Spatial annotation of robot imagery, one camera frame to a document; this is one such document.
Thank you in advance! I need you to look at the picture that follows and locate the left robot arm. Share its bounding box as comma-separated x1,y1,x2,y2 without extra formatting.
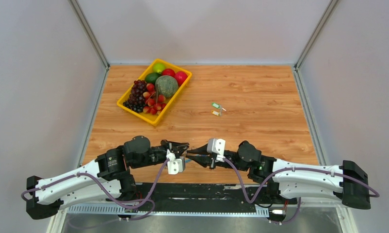
21,135,189,220

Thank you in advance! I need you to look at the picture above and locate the dark green lime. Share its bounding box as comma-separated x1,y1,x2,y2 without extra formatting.
145,72,161,84

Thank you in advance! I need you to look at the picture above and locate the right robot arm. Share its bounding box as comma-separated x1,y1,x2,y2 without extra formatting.
187,138,371,210

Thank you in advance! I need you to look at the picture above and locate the yellow plastic fruit tray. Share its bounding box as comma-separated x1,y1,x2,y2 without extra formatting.
116,59,192,126

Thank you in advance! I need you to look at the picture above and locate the pink red fruit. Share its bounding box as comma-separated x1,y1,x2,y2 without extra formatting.
174,71,188,86

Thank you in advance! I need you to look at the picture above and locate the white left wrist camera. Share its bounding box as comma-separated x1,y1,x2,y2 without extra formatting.
166,150,185,175

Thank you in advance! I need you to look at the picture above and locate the green key tag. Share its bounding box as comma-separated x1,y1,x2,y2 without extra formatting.
211,102,222,109

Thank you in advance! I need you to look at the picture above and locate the green cantaloupe melon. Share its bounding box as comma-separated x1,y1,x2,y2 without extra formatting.
155,75,178,98

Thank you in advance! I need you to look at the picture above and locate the red apple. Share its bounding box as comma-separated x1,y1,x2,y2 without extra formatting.
162,68,176,77

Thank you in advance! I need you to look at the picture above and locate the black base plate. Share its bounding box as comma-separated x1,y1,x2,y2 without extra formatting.
150,183,286,214

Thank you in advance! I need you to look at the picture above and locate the keyring bunch with blue tag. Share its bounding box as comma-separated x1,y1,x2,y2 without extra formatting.
182,150,192,163

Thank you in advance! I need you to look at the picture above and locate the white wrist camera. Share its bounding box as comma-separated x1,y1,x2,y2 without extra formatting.
207,138,226,162
166,150,185,175

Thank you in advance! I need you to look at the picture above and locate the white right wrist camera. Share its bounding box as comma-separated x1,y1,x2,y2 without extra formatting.
207,138,226,162

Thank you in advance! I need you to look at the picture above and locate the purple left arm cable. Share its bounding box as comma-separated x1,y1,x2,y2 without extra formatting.
21,157,169,222

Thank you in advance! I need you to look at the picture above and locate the dark grape bunch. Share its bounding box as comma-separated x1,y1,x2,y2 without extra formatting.
123,80,147,113

